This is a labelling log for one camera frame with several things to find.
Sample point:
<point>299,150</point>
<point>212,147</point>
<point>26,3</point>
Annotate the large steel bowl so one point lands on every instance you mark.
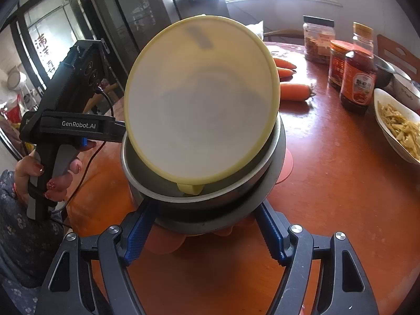
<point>203,224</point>

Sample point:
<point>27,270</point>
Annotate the red sauce jar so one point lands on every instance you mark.
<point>336,65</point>

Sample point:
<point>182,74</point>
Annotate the wooden chair with bent armrest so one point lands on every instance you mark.
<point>111,87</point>

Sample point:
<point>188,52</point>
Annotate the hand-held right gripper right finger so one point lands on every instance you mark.
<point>270,233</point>

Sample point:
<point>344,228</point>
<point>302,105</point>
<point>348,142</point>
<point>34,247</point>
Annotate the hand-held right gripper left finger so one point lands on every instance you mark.
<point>137,236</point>

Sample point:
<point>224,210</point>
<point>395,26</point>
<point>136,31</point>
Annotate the medium steel bowl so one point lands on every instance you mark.
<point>134,170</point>

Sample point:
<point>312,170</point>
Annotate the person's left hand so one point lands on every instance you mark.
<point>24,177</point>

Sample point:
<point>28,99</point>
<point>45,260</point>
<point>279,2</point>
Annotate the small steel bowl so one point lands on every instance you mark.
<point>384,69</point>

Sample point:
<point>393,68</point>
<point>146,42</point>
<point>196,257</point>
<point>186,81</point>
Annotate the black lid pickle jar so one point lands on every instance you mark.
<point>318,39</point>

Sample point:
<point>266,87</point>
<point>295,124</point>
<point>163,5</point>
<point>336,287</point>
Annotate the brown sauce bottle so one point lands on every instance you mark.
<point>357,78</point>

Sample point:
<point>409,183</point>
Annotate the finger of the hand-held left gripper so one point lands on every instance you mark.
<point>119,128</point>

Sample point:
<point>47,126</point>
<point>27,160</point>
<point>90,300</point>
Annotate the glass door with red lettering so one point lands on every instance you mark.
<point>49,39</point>

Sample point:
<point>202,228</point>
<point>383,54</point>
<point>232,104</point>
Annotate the white ceramic bowl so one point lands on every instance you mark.
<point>405,87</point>

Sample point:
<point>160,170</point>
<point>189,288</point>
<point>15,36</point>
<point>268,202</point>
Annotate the white dish with food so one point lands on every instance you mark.
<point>397,128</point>

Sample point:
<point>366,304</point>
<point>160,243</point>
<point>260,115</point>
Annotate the grey refrigerator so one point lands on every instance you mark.
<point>147,6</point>

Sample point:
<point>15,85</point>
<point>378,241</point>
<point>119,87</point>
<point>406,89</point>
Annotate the bagged celery bunch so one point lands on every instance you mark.
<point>257,29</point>

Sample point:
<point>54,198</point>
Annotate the pink plastic plate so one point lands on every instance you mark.
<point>164,241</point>

